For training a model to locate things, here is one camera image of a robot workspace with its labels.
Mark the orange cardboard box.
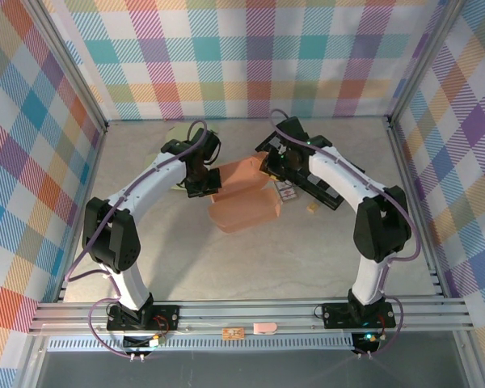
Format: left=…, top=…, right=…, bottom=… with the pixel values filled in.
left=208, top=151, right=283, bottom=234

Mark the playing card deck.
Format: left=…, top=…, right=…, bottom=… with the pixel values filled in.
left=274, top=179, right=301, bottom=204

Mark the black grey chessboard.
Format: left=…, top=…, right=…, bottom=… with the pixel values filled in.
left=253, top=129, right=365, bottom=211

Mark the black connector board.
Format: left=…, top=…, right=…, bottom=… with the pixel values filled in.
left=350, top=331, right=383, bottom=356
left=122, top=334, right=166, bottom=356

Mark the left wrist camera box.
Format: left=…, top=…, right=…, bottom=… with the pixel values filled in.
left=205, top=131, right=222, bottom=165

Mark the aluminium side rail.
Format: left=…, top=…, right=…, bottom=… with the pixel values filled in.
left=54, top=124, right=108, bottom=304
left=386, top=116, right=448, bottom=300

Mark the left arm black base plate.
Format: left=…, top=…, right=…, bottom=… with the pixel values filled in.
left=106, top=303, right=181, bottom=333

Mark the aluminium front rail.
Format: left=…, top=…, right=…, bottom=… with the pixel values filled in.
left=27, top=297, right=476, bottom=336

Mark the slotted white cable duct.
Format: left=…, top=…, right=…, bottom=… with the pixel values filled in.
left=47, top=333, right=355, bottom=352

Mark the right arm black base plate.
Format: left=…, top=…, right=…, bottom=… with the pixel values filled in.
left=321, top=301, right=397, bottom=329

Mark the aluminium frame post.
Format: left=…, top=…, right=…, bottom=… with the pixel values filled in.
left=386, top=0, right=468, bottom=126
left=26, top=0, right=110, bottom=134

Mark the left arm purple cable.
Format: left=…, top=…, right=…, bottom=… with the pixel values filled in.
left=64, top=120, right=208, bottom=361

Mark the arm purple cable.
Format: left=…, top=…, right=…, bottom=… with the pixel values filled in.
left=64, top=120, right=208, bottom=361
left=269, top=108, right=422, bottom=360

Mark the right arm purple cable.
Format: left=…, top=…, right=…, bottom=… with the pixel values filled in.
left=269, top=108, right=422, bottom=360

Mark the aluminium frame leg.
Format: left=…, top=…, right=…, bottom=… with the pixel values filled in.
left=454, top=333, right=484, bottom=388
left=15, top=335, right=49, bottom=388

